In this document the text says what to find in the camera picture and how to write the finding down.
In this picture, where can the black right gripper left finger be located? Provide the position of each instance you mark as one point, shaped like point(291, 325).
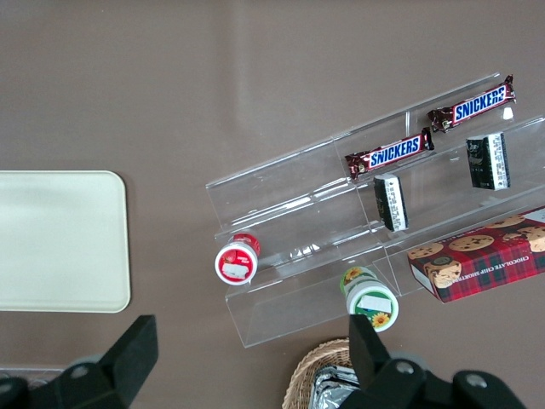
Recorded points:
point(127, 362)

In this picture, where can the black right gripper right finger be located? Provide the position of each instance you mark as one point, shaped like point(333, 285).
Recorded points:
point(374, 366)

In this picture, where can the oval light wicker basket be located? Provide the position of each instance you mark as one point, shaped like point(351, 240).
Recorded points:
point(300, 375)

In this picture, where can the beige plastic tray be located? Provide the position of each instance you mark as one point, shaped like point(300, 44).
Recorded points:
point(59, 243)

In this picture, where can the green lid sunflower cup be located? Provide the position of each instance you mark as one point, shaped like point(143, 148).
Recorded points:
point(370, 300)

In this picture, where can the clear acrylic bottle riser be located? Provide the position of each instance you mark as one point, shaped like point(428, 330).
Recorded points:
point(25, 373)

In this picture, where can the red lid cup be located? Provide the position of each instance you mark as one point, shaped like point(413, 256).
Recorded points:
point(236, 264)

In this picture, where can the red tartan cookie box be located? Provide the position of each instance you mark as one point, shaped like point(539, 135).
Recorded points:
point(481, 264)

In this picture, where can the small black box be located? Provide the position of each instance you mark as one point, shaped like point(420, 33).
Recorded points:
point(391, 202)
point(487, 161)

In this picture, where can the clear acrylic step shelf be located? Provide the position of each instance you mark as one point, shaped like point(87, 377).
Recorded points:
point(447, 200)
point(294, 221)

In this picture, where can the Snickers chocolate bar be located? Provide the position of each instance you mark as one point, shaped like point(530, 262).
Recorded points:
point(391, 152)
point(472, 106)

